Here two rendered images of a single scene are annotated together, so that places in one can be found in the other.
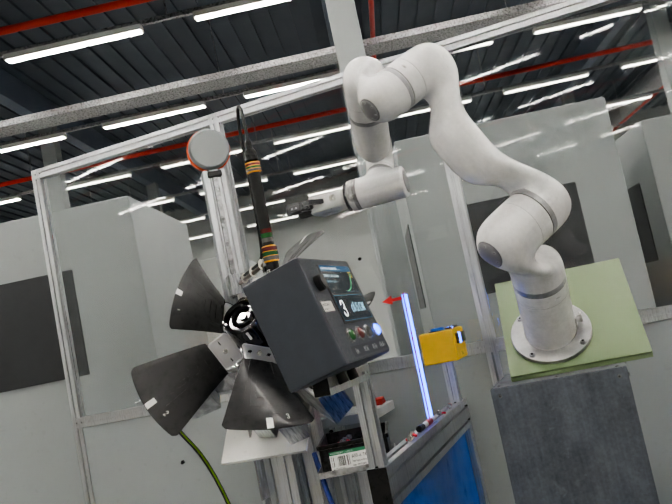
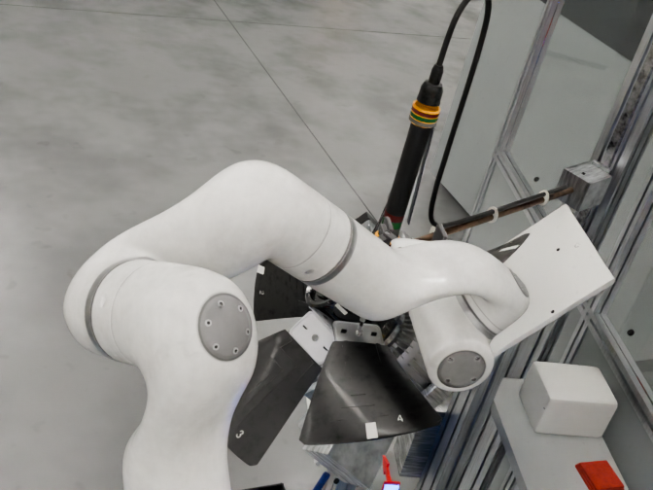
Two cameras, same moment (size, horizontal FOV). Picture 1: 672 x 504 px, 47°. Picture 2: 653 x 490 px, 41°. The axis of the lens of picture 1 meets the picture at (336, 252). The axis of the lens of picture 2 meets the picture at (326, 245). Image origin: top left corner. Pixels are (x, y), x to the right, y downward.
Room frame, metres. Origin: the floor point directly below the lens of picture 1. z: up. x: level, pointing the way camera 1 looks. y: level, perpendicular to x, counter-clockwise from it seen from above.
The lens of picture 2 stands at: (1.40, -0.83, 2.13)
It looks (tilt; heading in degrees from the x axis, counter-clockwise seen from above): 32 degrees down; 58
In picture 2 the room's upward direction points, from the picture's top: 14 degrees clockwise
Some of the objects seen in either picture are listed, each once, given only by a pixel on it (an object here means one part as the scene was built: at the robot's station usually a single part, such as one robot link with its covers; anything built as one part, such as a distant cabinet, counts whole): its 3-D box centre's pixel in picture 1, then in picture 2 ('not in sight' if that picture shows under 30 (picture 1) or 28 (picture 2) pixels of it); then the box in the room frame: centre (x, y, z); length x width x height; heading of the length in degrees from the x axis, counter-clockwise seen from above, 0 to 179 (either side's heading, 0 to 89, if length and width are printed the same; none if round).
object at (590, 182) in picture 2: (238, 284); (584, 186); (2.75, 0.36, 1.36); 0.10 x 0.07 x 0.08; 17
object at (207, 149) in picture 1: (208, 150); not in sight; (2.84, 0.39, 1.88); 0.17 x 0.15 x 0.16; 72
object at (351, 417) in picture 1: (335, 418); (552, 439); (2.71, 0.12, 0.85); 0.36 x 0.24 x 0.03; 72
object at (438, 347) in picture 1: (444, 347); not in sight; (2.32, -0.26, 1.02); 0.16 x 0.10 x 0.11; 162
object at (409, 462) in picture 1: (430, 442); not in sight; (1.94, -0.13, 0.82); 0.90 x 0.04 x 0.08; 162
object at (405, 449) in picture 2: not in sight; (437, 432); (2.54, 0.29, 0.73); 0.15 x 0.09 x 0.22; 162
